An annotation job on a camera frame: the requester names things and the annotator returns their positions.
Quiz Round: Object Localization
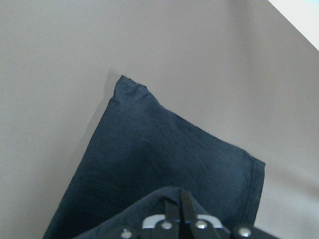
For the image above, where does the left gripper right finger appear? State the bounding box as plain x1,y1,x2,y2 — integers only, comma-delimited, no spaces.
179,191,200,239

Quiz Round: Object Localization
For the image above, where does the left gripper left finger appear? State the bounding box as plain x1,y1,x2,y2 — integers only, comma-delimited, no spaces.
163,199,180,239

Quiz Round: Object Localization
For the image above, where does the black t-shirt with logo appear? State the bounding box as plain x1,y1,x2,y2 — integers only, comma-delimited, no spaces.
44,76,265,239

